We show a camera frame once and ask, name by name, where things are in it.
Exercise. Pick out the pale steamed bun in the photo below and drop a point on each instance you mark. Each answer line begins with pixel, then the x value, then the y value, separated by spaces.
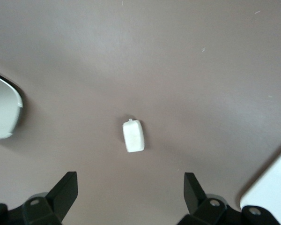
pixel 133 137

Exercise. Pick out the brown table cover mat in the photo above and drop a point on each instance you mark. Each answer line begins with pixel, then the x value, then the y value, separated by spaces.
pixel 154 58

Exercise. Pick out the cream rabbit print tray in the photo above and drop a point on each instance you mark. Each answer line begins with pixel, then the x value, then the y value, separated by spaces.
pixel 271 182

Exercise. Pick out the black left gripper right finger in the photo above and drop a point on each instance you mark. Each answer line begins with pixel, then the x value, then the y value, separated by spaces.
pixel 201 208

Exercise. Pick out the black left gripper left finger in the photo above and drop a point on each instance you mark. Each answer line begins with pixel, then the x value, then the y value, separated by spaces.
pixel 53 204

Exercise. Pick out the cream two-slot toaster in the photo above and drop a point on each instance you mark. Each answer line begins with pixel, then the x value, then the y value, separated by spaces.
pixel 2 110

